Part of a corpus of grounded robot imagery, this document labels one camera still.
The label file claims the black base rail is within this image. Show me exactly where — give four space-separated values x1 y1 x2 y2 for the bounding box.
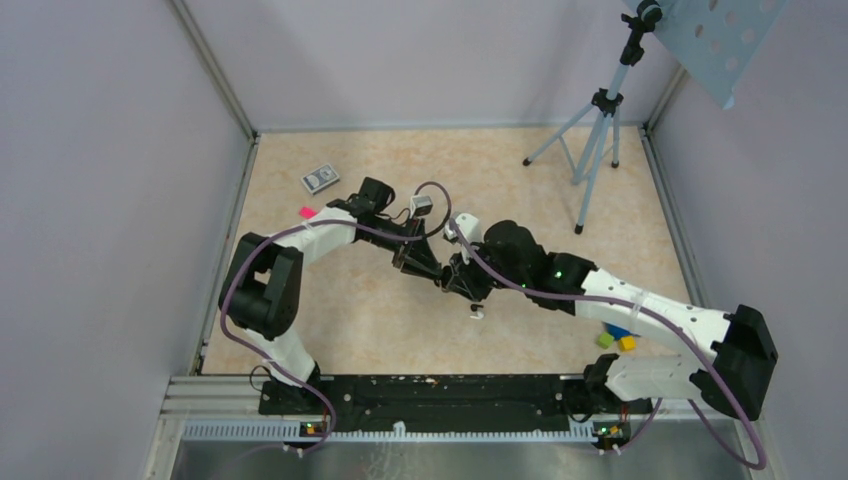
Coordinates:
258 374 653 433

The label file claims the black and white earbud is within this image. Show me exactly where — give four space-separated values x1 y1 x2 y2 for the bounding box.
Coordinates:
470 304 485 320

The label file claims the black round charging case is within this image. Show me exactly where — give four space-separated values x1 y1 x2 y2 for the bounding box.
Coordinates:
438 266 454 291

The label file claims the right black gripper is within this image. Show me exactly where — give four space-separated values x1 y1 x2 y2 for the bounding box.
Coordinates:
448 239 528 303

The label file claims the perforated blue metal plate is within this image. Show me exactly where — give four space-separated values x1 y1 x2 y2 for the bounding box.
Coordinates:
624 0 788 110

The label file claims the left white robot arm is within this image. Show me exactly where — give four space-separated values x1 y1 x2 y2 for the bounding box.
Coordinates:
218 177 442 414

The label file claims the green cube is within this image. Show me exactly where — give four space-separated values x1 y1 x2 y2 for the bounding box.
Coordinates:
596 332 616 350

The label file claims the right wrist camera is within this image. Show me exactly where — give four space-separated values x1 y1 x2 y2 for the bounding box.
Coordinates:
442 212 483 245

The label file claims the blue block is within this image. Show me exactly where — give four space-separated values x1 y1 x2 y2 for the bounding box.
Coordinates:
605 324 634 341

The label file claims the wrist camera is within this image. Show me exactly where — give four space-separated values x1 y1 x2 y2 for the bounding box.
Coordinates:
442 212 483 245
409 194 433 218

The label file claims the grey card box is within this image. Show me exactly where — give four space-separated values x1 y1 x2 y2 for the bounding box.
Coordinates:
300 163 340 195

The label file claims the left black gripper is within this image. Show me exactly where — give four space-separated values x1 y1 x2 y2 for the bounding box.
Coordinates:
363 215 442 281

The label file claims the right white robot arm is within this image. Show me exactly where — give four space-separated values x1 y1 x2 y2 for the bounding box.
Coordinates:
443 214 778 421

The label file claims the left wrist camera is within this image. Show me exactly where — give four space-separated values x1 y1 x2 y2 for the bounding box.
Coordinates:
409 194 433 218

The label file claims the white comb cable duct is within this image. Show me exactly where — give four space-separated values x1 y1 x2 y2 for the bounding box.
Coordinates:
182 419 597 443

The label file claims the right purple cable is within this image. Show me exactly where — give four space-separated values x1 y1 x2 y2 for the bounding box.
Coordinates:
447 225 770 473

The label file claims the grey tripod stand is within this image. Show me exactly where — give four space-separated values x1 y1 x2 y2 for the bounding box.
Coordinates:
522 1 664 235

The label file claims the yellow cube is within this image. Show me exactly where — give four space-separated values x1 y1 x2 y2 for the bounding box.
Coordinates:
617 335 637 352

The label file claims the pink marker strip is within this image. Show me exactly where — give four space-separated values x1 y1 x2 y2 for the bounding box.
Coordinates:
298 207 319 220

